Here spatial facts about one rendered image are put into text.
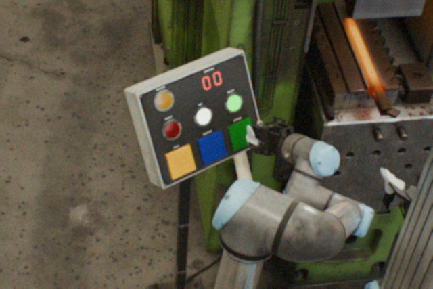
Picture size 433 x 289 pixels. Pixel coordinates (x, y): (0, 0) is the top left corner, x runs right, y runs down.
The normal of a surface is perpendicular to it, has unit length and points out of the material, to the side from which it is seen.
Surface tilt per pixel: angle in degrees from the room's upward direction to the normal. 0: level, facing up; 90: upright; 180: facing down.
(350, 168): 90
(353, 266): 89
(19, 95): 0
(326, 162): 60
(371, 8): 90
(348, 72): 0
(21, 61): 0
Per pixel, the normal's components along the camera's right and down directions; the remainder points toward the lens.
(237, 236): -0.50, 0.39
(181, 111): 0.51, 0.20
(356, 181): 0.15, 0.73
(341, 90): 0.06, -0.69
